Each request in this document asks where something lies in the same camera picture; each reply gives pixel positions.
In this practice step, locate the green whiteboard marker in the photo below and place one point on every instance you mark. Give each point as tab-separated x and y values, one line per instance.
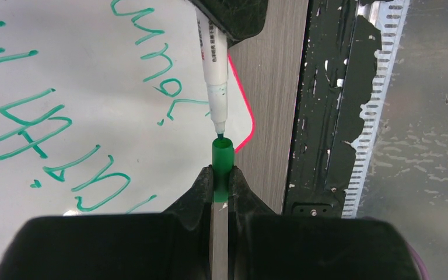
213	44

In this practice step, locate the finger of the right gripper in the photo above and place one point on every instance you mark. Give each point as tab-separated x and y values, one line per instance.
238	19

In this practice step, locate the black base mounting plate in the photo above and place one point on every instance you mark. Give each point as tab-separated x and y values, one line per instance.
335	80

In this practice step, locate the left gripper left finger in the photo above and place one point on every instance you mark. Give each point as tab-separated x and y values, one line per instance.
173	244

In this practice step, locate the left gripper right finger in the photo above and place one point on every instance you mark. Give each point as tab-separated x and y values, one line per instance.
265	245

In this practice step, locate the green marker cap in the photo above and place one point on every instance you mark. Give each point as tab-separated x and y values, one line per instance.
222	163

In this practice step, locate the whiteboard with pink frame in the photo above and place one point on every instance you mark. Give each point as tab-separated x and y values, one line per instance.
104	109

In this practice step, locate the aluminium slotted rail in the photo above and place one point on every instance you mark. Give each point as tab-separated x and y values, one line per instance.
388	18

